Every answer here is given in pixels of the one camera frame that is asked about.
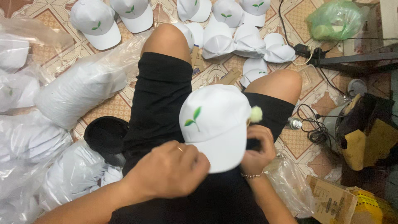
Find person's left hand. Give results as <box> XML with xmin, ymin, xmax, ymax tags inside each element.
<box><xmin>124</xmin><ymin>140</ymin><xmax>211</xmax><ymax>202</ymax></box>

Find person's right hand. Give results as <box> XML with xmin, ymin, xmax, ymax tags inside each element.
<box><xmin>240</xmin><ymin>124</ymin><xmax>277</xmax><ymax>177</ymax></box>

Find pale green pompom brush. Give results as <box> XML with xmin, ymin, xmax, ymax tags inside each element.
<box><xmin>246</xmin><ymin>106</ymin><xmax>263</xmax><ymax>127</ymax></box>

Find white leaf-print baseball cap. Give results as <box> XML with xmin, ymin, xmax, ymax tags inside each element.
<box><xmin>179</xmin><ymin>84</ymin><xmax>253</xmax><ymax>174</ymax></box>

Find small silver spray can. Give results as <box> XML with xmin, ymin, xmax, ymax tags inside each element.
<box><xmin>287</xmin><ymin>117</ymin><xmax>303</xmax><ymax>131</ymax></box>

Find person's right leg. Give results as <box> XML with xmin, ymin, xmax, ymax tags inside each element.
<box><xmin>245</xmin><ymin>69</ymin><xmax>303</xmax><ymax>106</ymax></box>

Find person's leg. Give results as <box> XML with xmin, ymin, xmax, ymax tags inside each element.
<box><xmin>141</xmin><ymin>23</ymin><xmax>192</xmax><ymax>65</ymax></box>
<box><xmin>245</xmin><ymin>69</ymin><xmax>303</xmax><ymax>106</ymax></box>

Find empty clear plastic bag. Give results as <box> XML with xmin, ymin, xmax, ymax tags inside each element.
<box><xmin>264</xmin><ymin>152</ymin><xmax>317</xmax><ymax>219</ymax></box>

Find brown cardboard cap insert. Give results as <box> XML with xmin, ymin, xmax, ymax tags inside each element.
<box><xmin>217</xmin><ymin>68</ymin><xmax>242</xmax><ymax>86</ymax></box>
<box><xmin>190</xmin><ymin>45</ymin><xmax>206</xmax><ymax>76</ymax></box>

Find person's black shorts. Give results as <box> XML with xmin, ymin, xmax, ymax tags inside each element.
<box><xmin>109</xmin><ymin>52</ymin><xmax>296</xmax><ymax>224</ymax></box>

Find clear plastic container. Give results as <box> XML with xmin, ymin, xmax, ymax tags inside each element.
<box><xmin>298</xmin><ymin>64</ymin><xmax>324</xmax><ymax>91</ymax></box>

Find black power adapter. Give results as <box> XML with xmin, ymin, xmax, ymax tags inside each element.
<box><xmin>294</xmin><ymin>43</ymin><xmax>312</xmax><ymax>58</ymax></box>

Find brown cardboard box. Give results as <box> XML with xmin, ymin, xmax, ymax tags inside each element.
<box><xmin>306</xmin><ymin>174</ymin><xmax>359</xmax><ymax>224</ymax></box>

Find scattered group of white caps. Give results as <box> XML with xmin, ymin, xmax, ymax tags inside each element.
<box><xmin>70</xmin><ymin>0</ymin><xmax>296</xmax><ymax>88</ymax></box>

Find grey round lid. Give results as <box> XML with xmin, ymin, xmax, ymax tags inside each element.
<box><xmin>347</xmin><ymin>79</ymin><xmax>368</xmax><ymax>97</ymax></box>

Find pile of dark yellow cloths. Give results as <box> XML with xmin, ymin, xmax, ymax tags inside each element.
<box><xmin>335</xmin><ymin>93</ymin><xmax>398</xmax><ymax>172</ymax></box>

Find black metal stand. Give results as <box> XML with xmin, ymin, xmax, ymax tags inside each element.
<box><xmin>310</xmin><ymin>47</ymin><xmax>398</xmax><ymax>76</ymax></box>

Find person's left leg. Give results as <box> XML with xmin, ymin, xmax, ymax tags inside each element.
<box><xmin>141</xmin><ymin>23</ymin><xmax>192</xmax><ymax>65</ymax></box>

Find yellow plastic object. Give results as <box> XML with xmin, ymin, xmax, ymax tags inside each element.
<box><xmin>348</xmin><ymin>186</ymin><xmax>398</xmax><ymax>224</ymax></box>

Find large clear bag of caps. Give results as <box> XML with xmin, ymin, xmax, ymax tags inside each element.
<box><xmin>34</xmin><ymin>30</ymin><xmax>153</xmax><ymax>130</ymax></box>

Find green plastic bag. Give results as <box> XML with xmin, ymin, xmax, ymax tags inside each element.
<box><xmin>306</xmin><ymin>0</ymin><xmax>371</xmax><ymax>43</ymax></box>

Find gold chain bracelet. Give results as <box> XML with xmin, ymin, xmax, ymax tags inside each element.
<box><xmin>239</xmin><ymin>170</ymin><xmax>265</xmax><ymax>180</ymax></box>

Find coiled black cable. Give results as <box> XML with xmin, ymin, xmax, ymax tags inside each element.
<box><xmin>297</xmin><ymin>104</ymin><xmax>341</xmax><ymax>146</ymax></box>

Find long black cable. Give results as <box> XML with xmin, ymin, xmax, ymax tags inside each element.
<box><xmin>278</xmin><ymin>0</ymin><xmax>296</xmax><ymax>49</ymax></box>

